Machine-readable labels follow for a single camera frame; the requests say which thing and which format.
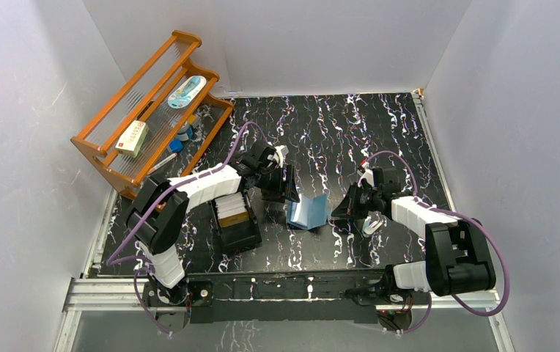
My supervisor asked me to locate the blue small object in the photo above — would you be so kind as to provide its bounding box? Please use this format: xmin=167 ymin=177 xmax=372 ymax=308
xmin=167 ymin=123 xmax=194 ymax=153

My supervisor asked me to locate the orange wooden shelf rack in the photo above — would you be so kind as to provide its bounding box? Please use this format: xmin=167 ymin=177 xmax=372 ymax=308
xmin=70 ymin=30 xmax=234 ymax=199

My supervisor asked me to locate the purple cable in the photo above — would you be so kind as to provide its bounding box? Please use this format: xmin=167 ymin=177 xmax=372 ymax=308
xmin=106 ymin=121 xmax=271 ymax=336
xmin=360 ymin=150 xmax=511 ymax=318

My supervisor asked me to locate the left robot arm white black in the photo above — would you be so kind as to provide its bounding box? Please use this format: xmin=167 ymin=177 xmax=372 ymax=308
xmin=127 ymin=141 xmax=300 ymax=305

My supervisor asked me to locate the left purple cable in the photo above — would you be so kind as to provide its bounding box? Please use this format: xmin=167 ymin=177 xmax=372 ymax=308
xmin=106 ymin=121 xmax=271 ymax=336

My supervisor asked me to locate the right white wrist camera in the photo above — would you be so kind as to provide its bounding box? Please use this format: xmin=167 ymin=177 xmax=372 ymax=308
xmin=357 ymin=161 xmax=375 ymax=188

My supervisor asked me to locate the white card stack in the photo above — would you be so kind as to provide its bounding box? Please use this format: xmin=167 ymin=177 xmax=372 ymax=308
xmin=215 ymin=193 xmax=247 ymax=219

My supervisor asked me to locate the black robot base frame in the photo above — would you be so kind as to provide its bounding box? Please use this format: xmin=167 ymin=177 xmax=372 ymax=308
xmin=64 ymin=267 xmax=502 ymax=336

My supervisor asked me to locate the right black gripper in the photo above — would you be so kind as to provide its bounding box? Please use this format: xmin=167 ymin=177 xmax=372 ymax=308
xmin=332 ymin=182 xmax=382 ymax=219

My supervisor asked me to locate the light blue oval case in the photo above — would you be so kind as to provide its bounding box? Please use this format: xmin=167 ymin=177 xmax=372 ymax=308
xmin=167 ymin=75 xmax=207 ymax=109

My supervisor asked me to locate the white plastic clip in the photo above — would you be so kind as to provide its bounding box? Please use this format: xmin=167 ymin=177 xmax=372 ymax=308
xmin=361 ymin=216 xmax=384 ymax=238

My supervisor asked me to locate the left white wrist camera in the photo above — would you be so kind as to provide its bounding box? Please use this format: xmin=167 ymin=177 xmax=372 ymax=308
xmin=268 ymin=145 xmax=288 ymax=167

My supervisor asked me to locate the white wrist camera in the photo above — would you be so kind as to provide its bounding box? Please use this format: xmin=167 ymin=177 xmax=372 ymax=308
xmin=357 ymin=161 xmax=375 ymax=188
xmin=268 ymin=145 xmax=288 ymax=167

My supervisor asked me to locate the black plastic card box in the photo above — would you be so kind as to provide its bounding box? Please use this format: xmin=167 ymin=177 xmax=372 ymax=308
xmin=210 ymin=191 xmax=262 ymax=254

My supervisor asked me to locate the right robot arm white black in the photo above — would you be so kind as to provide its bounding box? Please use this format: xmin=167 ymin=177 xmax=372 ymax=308
xmin=331 ymin=168 xmax=496 ymax=304

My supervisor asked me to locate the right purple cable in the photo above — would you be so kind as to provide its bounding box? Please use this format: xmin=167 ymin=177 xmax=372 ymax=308
xmin=360 ymin=150 xmax=511 ymax=318

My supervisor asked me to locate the white red small box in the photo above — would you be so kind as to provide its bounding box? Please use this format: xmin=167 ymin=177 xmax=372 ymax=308
xmin=115 ymin=120 xmax=148 ymax=158

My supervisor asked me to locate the grey pen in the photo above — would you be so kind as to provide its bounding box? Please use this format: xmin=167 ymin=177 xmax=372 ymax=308
xmin=148 ymin=153 xmax=178 ymax=175

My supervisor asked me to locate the blue card holder wallet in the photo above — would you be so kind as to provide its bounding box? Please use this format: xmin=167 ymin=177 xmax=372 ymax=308
xmin=286 ymin=194 xmax=331 ymax=230

